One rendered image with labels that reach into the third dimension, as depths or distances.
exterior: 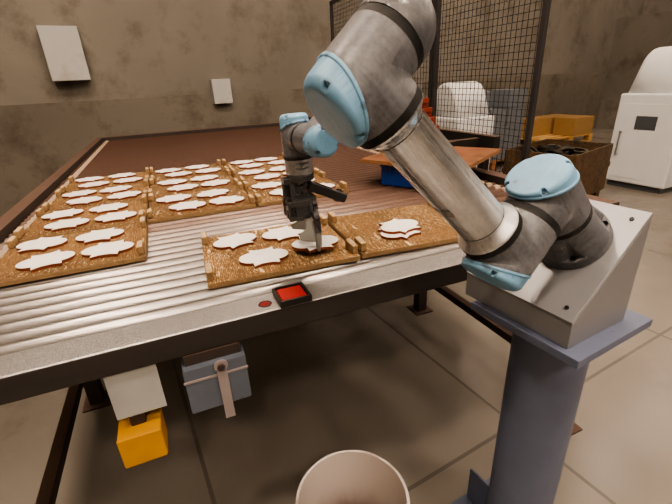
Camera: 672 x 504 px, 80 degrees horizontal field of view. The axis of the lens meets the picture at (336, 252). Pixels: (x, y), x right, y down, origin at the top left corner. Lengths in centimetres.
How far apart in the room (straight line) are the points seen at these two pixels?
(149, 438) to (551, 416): 92
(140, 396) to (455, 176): 78
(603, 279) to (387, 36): 62
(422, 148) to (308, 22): 608
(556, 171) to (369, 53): 41
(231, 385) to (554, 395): 74
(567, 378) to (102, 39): 570
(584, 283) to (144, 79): 557
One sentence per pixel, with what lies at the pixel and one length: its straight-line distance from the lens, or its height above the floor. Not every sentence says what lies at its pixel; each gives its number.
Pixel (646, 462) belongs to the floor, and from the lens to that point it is 207.
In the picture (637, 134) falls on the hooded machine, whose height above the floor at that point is 64.
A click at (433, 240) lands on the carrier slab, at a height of 94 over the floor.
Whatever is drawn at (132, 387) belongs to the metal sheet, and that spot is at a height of 81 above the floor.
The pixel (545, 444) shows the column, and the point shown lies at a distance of 120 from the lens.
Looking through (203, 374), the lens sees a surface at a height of 81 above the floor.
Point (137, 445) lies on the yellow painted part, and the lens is 105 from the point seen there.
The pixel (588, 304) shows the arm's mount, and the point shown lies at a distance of 92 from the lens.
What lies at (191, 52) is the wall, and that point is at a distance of 605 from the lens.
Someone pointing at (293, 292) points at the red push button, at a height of 93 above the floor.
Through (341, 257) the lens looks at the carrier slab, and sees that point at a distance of 109.
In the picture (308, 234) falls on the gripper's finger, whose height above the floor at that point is 100.
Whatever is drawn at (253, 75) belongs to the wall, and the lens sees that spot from 625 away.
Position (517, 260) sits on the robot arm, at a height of 108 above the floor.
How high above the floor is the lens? 138
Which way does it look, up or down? 23 degrees down
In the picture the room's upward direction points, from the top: 3 degrees counter-clockwise
